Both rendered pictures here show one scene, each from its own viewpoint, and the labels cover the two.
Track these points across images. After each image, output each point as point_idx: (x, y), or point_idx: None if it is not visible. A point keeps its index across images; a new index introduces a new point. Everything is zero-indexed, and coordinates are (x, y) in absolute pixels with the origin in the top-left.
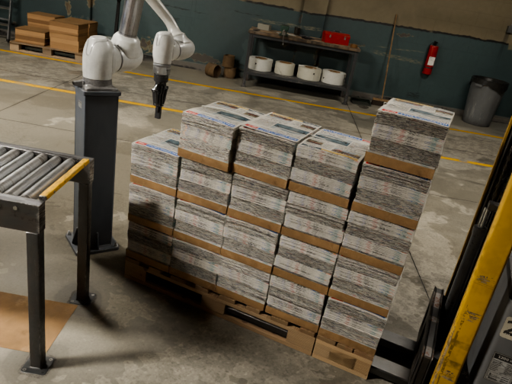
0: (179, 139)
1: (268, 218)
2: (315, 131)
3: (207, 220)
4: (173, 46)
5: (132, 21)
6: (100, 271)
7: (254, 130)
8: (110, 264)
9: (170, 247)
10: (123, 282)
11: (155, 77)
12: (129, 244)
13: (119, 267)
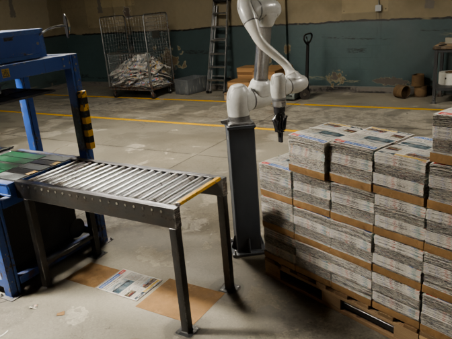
0: None
1: (362, 219)
2: (403, 139)
3: (317, 223)
4: (284, 83)
5: (261, 68)
6: (248, 270)
7: (341, 143)
8: (257, 264)
9: (294, 248)
10: (264, 278)
11: (274, 109)
12: (266, 247)
13: (264, 266)
